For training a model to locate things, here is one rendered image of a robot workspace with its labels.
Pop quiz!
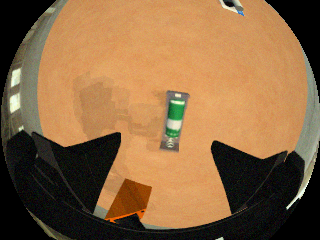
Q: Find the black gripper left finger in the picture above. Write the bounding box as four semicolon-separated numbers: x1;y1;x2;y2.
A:
31;132;121;215

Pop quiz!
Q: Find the green and white battery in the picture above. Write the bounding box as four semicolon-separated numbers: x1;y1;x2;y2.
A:
165;100;185;137

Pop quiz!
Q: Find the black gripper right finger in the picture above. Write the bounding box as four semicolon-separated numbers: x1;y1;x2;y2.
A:
211;140;288;215

